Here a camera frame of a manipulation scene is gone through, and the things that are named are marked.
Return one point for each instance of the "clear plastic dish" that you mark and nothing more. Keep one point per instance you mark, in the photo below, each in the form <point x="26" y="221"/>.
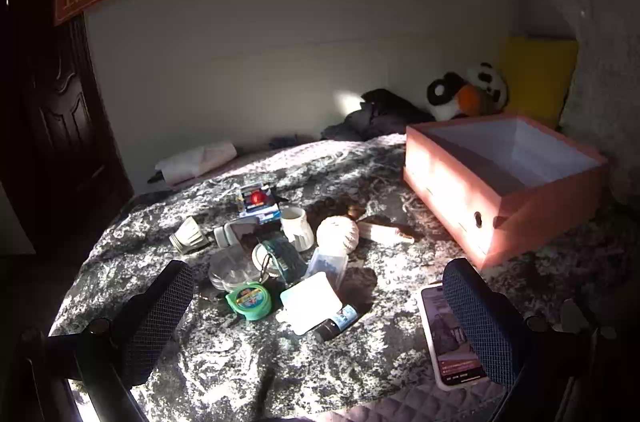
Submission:
<point x="231" y="269"/>

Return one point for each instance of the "white ribbed cup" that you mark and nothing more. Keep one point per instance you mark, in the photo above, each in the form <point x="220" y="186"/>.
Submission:
<point x="189" y="236"/>
<point x="297" y="229"/>

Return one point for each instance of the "green tape measure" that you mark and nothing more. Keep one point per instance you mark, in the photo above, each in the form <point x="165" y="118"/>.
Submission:
<point x="248" y="299"/>

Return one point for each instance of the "blister pack with red item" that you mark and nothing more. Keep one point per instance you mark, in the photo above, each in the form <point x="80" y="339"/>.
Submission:
<point x="257" y="199"/>

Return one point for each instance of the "yellow pillow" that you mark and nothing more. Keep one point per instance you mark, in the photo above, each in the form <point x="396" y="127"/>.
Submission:
<point x="540" y="72"/>

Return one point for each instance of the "white round disc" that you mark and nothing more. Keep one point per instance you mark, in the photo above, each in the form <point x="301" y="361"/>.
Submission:
<point x="261" y="257"/>

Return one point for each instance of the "pale wooden comb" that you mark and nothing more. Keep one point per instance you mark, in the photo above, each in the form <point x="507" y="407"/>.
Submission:
<point x="385" y="231"/>

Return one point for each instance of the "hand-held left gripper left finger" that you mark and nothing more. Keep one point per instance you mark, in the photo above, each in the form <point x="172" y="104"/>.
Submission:
<point x="155" y="322"/>

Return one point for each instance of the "white twine ball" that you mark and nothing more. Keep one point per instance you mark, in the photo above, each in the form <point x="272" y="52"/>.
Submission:
<point x="338" y="236"/>

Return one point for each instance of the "teal packet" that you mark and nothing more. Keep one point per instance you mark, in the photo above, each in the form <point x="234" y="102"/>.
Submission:
<point x="285" y="258"/>

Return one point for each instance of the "small dark bottle blue label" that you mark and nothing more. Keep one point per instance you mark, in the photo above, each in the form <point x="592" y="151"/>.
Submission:
<point x="337" y="323"/>

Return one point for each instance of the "pink cardboard box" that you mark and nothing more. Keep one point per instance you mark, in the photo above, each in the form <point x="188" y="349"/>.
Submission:
<point x="450" y="192"/>

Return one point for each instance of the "dark grey clothing pile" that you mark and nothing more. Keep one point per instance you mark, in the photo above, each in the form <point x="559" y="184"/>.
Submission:
<point x="380" y="115"/>

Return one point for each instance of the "clear box with blue contents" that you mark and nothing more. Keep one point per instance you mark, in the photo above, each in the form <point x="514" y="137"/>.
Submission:
<point x="326" y="267"/>

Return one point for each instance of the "white lace curtain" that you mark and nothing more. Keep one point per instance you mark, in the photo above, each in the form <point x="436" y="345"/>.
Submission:
<point x="600" y="92"/>

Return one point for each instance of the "black plush toy orange beak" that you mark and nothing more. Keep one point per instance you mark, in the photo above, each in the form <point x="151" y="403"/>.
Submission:
<point x="447" y="97"/>

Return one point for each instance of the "panda plush toy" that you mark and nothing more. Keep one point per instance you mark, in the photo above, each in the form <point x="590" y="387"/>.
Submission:
<point x="490" y="82"/>

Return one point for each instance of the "dark wooden door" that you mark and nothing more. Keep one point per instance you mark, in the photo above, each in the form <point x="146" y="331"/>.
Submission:
<point x="55" y="112"/>

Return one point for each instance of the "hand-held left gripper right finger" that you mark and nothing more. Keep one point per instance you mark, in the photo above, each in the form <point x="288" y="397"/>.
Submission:
<point x="475" y="322"/>

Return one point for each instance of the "white smartphone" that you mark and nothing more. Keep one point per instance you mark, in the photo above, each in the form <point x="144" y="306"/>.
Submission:
<point x="445" y="342"/>

